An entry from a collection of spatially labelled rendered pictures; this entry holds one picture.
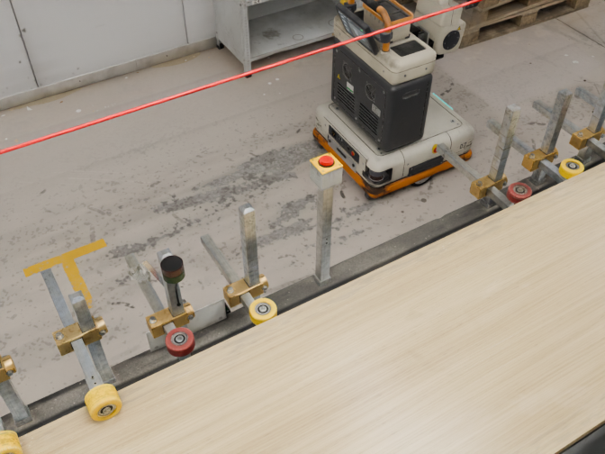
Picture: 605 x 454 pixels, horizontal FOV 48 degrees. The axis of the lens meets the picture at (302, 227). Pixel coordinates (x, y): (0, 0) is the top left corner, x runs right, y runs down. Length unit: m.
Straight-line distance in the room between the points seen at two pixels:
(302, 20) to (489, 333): 3.29
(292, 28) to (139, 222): 1.87
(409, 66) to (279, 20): 1.84
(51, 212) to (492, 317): 2.46
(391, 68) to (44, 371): 2.00
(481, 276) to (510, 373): 0.34
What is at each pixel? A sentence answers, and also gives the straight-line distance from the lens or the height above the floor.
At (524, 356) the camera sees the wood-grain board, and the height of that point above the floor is 0.90.
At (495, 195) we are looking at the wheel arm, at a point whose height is 0.82.
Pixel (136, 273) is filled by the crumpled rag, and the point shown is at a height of 0.87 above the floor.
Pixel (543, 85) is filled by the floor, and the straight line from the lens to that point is 4.73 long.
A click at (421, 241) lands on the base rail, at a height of 0.70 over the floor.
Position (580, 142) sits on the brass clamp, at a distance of 2.85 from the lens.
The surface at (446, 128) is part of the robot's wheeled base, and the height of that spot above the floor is 0.28.
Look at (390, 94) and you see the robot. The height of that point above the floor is 0.65.
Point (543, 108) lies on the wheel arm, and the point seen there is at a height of 0.84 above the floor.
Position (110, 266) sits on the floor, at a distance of 3.43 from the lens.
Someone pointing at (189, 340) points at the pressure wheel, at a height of 0.91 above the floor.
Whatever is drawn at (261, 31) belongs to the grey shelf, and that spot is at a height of 0.14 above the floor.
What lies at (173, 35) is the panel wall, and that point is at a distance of 4.72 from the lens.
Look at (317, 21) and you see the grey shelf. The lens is 4.88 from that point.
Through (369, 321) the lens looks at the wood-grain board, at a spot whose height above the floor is 0.90.
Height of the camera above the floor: 2.49
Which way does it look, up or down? 46 degrees down
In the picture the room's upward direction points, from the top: straight up
